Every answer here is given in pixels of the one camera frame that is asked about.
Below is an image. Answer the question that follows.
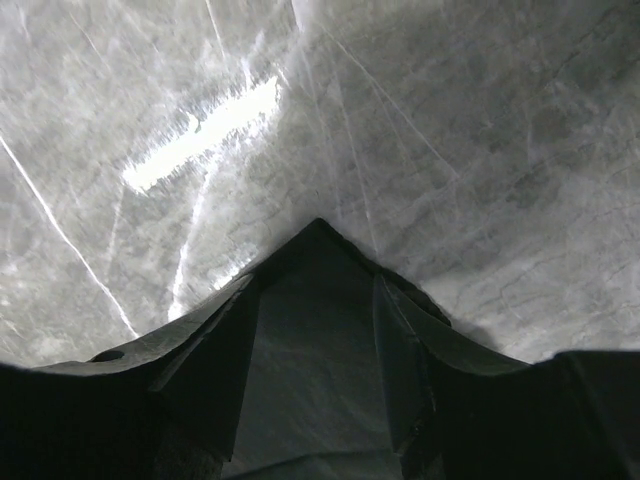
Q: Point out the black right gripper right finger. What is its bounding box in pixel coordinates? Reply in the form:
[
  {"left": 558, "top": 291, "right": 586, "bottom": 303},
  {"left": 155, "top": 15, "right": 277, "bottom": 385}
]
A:
[{"left": 373, "top": 276, "right": 639, "bottom": 479}]

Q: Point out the black long sleeve shirt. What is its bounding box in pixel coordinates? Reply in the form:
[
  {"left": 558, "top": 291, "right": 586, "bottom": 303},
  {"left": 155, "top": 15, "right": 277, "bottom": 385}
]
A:
[{"left": 223, "top": 218, "right": 446, "bottom": 479}]

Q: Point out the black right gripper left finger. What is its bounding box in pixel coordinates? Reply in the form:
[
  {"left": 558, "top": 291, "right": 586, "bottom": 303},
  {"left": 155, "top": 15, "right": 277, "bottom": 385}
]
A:
[{"left": 1, "top": 275, "right": 259, "bottom": 479}]

